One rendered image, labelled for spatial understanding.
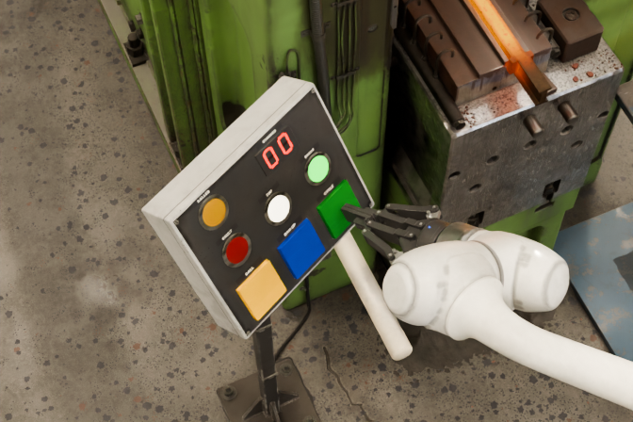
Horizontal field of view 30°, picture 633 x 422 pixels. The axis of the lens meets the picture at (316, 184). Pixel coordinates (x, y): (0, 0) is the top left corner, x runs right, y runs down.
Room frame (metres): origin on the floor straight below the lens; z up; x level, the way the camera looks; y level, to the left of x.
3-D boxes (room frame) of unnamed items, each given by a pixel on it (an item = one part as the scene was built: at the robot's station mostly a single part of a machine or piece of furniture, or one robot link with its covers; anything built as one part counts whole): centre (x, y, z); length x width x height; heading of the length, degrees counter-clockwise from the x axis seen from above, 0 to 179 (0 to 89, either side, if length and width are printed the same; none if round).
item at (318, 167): (1.03, 0.00, 1.09); 0.05 x 0.03 x 0.04; 114
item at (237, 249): (0.88, 0.13, 1.09); 0.05 x 0.03 x 0.04; 114
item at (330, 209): (1.00, -0.04, 1.01); 0.07 x 0.05 x 0.07; 139
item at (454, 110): (1.40, -0.19, 0.93); 0.40 x 0.03 x 0.03; 24
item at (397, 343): (1.09, -0.08, 0.62); 0.44 x 0.05 x 0.05; 24
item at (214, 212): (0.91, 0.16, 1.16); 0.05 x 0.03 x 0.04; 114
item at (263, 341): (1.02, 0.12, 0.54); 0.04 x 0.04 x 1.08; 24
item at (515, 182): (1.54, -0.32, 0.69); 0.56 x 0.38 x 0.45; 24
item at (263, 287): (0.85, 0.09, 1.01); 0.07 x 0.05 x 0.07; 139
